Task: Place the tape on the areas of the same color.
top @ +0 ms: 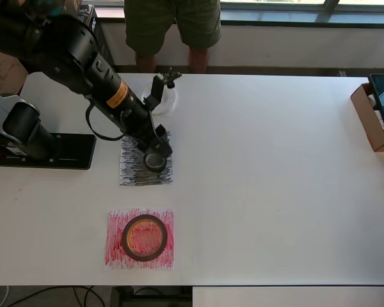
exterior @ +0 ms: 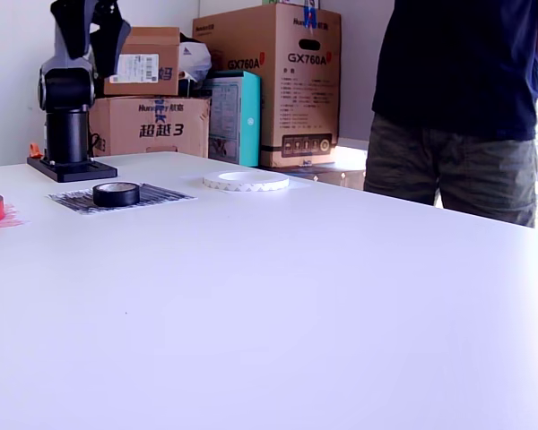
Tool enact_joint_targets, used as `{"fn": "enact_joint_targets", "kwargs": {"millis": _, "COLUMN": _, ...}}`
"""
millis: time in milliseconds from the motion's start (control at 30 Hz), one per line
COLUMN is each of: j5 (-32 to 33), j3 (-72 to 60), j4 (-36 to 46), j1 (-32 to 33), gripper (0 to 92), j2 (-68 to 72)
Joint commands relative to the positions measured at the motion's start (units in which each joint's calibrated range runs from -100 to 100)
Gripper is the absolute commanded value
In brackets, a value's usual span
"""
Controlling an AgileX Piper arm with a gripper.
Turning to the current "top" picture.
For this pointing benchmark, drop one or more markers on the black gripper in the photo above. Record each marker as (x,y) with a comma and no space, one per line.
(158,145)

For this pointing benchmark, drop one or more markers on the black tape roll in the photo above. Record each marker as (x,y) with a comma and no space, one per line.
(155,170)

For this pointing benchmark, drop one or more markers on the white tape roll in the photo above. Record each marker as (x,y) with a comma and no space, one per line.
(171,102)

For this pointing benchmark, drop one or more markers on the red tape roll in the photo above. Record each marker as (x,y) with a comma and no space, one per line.
(124,238)

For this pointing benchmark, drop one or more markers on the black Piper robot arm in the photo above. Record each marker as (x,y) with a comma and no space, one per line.
(67,54)

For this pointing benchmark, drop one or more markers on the black scribbled paper sheet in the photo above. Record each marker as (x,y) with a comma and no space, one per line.
(131,172)

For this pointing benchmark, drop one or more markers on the black AOC carton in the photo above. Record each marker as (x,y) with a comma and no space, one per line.
(104,41)

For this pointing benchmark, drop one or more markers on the red scribbled paper sheet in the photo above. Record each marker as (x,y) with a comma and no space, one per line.
(115,256)

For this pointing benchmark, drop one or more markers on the person in dark shirt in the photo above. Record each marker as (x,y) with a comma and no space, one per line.
(179,19)

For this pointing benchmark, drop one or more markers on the wide brown cardboard box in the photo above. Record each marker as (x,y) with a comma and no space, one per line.
(3,73)

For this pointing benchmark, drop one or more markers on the small open cardboard box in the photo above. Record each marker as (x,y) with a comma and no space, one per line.
(368,128)

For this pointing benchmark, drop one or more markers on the small white item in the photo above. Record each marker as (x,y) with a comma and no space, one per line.
(372,102)

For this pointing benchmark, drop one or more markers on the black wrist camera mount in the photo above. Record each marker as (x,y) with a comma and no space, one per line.
(156,89)

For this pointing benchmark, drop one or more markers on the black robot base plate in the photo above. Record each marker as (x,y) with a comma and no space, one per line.
(76,150)

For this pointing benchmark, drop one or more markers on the dark window frame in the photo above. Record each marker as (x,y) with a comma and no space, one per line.
(307,14)

